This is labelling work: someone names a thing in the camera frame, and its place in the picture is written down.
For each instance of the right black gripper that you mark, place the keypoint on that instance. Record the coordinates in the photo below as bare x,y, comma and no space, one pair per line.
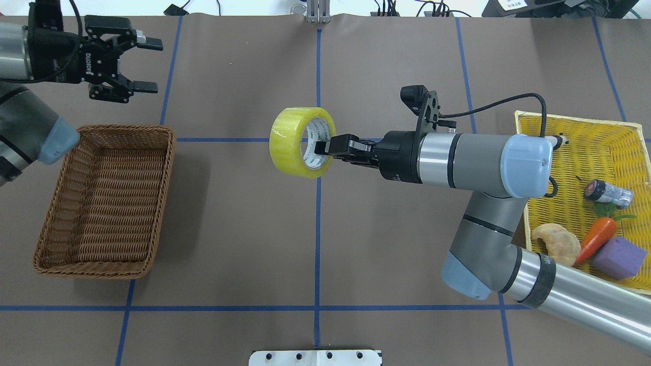
401,155

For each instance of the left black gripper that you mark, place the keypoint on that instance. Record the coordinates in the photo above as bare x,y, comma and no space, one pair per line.
60,57

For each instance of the yellow tape roll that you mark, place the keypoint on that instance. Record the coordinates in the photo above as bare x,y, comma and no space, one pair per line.
293,141

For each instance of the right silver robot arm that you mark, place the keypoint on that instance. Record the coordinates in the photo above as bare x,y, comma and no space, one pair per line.
502,172

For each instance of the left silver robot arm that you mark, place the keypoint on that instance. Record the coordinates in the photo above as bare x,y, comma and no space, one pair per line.
31,131

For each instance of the brown wicker basket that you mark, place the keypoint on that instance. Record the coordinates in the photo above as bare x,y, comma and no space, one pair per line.
104,220

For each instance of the small black device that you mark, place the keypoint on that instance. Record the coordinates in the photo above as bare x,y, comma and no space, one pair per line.
174,10

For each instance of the panda toy figure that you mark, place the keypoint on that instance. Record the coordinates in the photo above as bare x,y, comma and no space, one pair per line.
558,141

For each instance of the toy croissant bread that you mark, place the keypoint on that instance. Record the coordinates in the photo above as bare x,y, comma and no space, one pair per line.
562,245

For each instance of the black cylindrical battery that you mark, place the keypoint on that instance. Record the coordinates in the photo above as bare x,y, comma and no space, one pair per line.
602,191

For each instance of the orange toy carrot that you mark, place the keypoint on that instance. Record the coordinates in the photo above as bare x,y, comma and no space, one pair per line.
601,231

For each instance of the purple foam cube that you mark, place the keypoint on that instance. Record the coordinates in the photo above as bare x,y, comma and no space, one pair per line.
619,259

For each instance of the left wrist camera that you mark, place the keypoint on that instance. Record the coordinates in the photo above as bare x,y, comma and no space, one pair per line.
45,15

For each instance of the aluminium frame post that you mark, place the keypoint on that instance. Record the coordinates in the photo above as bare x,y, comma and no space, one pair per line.
318,11

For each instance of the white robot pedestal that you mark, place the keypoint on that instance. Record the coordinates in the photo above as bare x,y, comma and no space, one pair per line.
317,357

